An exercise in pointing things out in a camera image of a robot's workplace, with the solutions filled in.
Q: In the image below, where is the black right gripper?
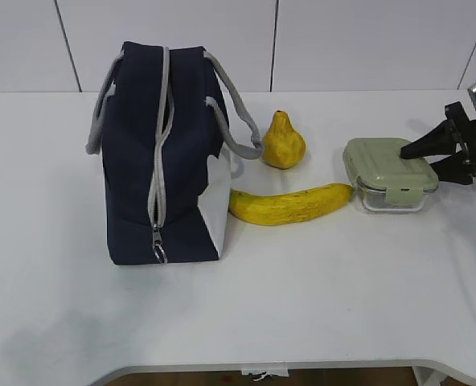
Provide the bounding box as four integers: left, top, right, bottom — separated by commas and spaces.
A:
400, 102, 476, 185

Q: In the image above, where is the glass container green lid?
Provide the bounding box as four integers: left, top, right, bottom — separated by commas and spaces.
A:
343, 138, 439, 213

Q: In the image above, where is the yellow pear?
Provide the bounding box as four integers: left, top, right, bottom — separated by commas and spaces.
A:
263, 110, 306, 170

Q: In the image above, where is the yellow banana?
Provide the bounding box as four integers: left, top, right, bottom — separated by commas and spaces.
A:
228, 183, 354, 226

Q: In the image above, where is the navy and white lunch bag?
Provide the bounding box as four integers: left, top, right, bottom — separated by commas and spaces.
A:
85, 41, 264, 265

